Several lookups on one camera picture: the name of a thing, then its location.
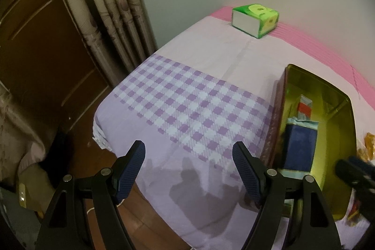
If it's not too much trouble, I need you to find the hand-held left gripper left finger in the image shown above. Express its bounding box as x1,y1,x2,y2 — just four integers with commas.
35,140,146,250

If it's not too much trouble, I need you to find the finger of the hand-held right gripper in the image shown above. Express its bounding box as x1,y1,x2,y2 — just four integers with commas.
335,156,375,190

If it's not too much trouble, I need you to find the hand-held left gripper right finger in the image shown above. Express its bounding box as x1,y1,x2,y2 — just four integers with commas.
232,141,343,250

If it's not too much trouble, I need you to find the dark red tin box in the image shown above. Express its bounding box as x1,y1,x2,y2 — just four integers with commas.
259,63,356,221

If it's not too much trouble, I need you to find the yellow snack packet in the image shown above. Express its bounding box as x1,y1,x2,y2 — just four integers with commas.
364,133,375,160

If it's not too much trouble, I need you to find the dark blue snack packet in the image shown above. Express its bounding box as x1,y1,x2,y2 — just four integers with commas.
282,118,319,174

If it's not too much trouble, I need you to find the red snack packet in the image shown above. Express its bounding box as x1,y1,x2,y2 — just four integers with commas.
295,94,315,122

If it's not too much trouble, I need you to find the checked purple bed sheet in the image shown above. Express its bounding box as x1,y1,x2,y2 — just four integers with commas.
92,5,375,250

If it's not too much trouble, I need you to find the beige cloth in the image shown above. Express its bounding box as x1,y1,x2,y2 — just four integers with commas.
0,83,50,182

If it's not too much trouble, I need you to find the brown wooden door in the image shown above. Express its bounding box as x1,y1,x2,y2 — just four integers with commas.
0,0,118,135

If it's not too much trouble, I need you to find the green tissue pack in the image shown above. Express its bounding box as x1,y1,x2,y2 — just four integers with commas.
231,3,280,40

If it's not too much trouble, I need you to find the patterned beige curtain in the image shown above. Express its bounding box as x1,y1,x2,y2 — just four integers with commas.
44,0,156,87

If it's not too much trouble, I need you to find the white cable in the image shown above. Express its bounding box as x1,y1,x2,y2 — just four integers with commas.
87,201,124,215

